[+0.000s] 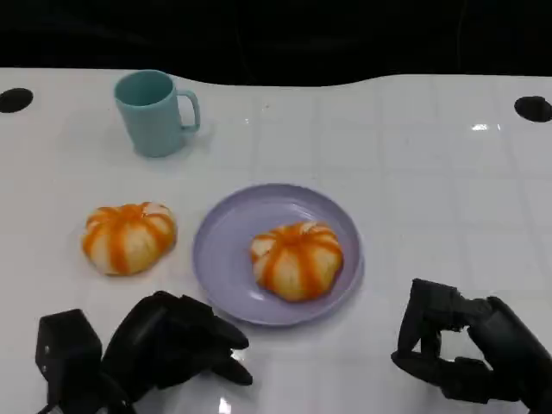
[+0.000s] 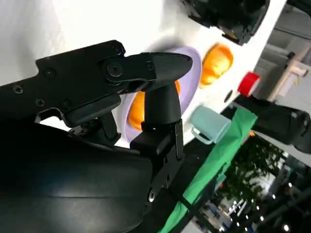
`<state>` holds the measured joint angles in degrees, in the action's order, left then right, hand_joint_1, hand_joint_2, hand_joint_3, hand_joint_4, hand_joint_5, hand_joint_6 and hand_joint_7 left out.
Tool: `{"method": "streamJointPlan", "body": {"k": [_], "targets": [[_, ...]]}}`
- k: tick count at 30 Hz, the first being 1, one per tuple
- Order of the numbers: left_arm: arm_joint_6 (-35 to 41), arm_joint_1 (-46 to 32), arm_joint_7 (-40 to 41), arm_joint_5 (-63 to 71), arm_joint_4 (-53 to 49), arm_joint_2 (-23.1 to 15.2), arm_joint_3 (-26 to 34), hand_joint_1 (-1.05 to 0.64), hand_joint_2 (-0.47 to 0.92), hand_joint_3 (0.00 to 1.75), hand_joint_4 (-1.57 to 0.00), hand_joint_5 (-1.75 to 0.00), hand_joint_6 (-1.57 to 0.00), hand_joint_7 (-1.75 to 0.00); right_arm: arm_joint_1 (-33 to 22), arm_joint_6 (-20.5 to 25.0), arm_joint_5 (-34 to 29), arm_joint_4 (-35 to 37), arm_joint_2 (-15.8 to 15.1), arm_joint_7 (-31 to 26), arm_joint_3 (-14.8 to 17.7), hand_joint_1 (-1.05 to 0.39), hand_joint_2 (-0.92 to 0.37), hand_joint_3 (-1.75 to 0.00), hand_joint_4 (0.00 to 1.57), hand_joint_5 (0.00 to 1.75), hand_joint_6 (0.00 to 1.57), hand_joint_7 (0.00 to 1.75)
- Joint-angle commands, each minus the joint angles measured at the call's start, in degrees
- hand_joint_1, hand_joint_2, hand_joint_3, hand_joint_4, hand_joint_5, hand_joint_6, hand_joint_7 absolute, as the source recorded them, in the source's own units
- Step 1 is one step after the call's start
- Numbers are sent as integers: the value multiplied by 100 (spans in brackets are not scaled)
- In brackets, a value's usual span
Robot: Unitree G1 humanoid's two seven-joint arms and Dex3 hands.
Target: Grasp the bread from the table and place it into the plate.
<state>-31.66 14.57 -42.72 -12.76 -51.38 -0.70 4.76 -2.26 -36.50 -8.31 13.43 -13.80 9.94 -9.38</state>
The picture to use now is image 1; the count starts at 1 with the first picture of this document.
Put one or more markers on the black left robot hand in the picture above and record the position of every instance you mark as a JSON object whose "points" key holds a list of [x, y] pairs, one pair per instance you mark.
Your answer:
{"points": [[155, 340]]}

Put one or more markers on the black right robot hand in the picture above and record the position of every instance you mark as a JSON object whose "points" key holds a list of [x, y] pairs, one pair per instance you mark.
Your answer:
{"points": [[500, 340]]}

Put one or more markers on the orange and white toy bread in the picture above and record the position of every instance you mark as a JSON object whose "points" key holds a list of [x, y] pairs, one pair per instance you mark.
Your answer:
{"points": [[129, 239], [297, 261]]}

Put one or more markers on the lilac plate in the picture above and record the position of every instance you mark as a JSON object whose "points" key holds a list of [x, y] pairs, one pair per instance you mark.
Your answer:
{"points": [[235, 259]]}

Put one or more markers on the pale green mug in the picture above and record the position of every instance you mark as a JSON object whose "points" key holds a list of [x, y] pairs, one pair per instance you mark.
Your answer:
{"points": [[148, 121]]}

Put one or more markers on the black table grommet hole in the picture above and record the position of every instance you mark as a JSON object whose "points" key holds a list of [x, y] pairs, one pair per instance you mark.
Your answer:
{"points": [[15, 100], [535, 109]]}

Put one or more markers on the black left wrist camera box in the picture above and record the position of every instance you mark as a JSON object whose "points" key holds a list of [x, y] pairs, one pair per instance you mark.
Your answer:
{"points": [[67, 345]]}

